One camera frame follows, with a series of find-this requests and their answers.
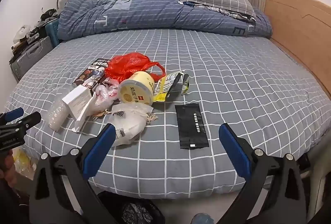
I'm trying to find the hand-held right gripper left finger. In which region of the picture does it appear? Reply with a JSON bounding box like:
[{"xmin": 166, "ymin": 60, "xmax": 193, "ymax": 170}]
[{"xmin": 28, "ymin": 123, "xmax": 117, "ymax": 224}]

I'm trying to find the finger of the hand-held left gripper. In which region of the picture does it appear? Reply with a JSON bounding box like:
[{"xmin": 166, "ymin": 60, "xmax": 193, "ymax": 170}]
[
  {"xmin": 0, "ymin": 107, "xmax": 24, "ymax": 124},
  {"xmin": 9, "ymin": 111, "xmax": 42, "ymax": 135}
]

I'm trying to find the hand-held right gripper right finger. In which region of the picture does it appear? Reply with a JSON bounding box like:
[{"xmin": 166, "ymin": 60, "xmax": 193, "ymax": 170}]
[{"xmin": 218, "ymin": 123, "xmax": 308, "ymax": 224}]

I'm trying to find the clear plastic bag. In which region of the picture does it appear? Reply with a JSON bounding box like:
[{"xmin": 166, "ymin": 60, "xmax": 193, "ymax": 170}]
[{"xmin": 93, "ymin": 79, "xmax": 121, "ymax": 114}]

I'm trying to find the black trash bag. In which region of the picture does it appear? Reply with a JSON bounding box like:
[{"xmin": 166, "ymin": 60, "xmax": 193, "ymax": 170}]
[{"xmin": 97, "ymin": 190, "xmax": 166, "ymax": 224}]

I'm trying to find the yellow snack packet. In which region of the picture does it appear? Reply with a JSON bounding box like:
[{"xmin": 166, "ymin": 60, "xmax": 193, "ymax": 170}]
[{"xmin": 152, "ymin": 70, "xmax": 190, "ymax": 103}]

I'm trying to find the red plastic bag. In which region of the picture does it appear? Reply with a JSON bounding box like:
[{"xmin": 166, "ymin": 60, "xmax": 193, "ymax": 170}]
[{"xmin": 105, "ymin": 52, "xmax": 166, "ymax": 83}]

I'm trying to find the person's left hand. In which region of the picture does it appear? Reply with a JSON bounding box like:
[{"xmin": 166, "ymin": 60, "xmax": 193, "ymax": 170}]
[{"xmin": 0, "ymin": 150, "xmax": 15, "ymax": 188}]

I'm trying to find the yellow plastic bag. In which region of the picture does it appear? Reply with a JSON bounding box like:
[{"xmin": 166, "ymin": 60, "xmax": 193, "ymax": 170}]
[{"xmin": 12, "ymin": 148, "xmax": 37, "ymax": 178}]

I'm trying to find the white bubble wrap pouch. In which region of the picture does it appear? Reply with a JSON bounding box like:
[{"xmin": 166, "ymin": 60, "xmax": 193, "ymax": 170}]
[{"xmin": 48, "ymin": 99, "xmax": 70, "ymax": 133}]

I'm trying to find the white cardboard box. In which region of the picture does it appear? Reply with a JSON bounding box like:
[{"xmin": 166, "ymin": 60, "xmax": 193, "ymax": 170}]
[{"xmin": 62, "ymin": 86, "xmax": 92, "ymax": 121}]

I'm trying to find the black foil wrapper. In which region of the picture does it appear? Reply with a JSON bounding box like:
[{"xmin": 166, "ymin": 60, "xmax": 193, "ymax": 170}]
[{"xmin": 175, "ymin": 104, "xmax": 209, "ymax": 149}]

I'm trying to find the grey suitcase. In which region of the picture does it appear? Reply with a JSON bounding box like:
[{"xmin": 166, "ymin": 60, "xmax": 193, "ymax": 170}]
[{"xmin": 10, "ymin": 37, "xmax": 53, "ymax": 82}]

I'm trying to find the grey checked bed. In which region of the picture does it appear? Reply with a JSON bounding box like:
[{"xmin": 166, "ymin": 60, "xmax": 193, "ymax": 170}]
[{"xmin": 5, "ymin": 29, "xmax": 331, "ymax": 200}]

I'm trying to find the yellow round noodle tub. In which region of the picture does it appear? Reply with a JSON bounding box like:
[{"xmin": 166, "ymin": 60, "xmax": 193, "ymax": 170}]
[{"xmin": 118, "ymin": 71, "xmax": 156, "ymax": 106}]

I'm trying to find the dark printed snack packet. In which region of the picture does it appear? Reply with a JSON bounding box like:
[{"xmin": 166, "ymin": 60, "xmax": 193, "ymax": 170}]
[{"xmin": 73, "ymin": 59, "xmax": 109, "ymax": 90}]

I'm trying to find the stack of black items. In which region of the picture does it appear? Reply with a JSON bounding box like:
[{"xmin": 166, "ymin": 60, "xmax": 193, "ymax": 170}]
[{"xmin": 12, "ymin": 21, "xmax": 47, "ymax": 56}]

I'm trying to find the teal suitcase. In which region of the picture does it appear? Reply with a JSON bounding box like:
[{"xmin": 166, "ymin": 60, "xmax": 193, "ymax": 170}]
[{"xmin": 45, "ymin": 19, "xmax": 60, "ymax": 47}]

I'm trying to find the wooden headboard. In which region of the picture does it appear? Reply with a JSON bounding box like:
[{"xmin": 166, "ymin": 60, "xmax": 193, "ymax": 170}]
[{"xmin": 264, "ymin": 0, "xmax": 331, "ymax": 99}]

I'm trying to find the printed cloth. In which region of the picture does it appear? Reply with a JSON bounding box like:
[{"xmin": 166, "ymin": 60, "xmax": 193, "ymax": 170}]
[{"xmin": 185, "ymin": 1, "xmax": 256, "ymax": 27}]

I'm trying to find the blue striped quilt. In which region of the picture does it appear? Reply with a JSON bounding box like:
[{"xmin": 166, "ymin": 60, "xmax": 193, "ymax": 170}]
[{"xmin": 57, "ymin": 0, "xmax": 272, "ymax": 40}]

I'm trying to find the white drawstring pouch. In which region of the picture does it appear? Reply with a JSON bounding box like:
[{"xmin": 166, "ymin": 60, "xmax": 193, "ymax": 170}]
[{"xmin": 105, "ymin": 102, "xmax": 158, "ymax": 147}]

